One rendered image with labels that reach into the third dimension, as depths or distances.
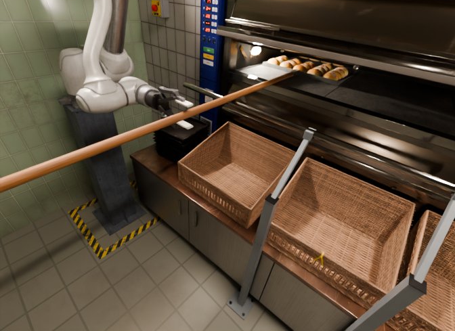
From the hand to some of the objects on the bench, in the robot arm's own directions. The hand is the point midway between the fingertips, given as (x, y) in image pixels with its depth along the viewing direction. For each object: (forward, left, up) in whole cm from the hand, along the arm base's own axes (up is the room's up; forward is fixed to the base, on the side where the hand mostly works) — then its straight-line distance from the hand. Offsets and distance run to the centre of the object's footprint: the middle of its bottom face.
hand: (185, 114), depth 85 cm
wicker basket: (-1, +40, -61) cm, 73 cm away
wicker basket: (+60, +43, -61) cm, 96 cm away
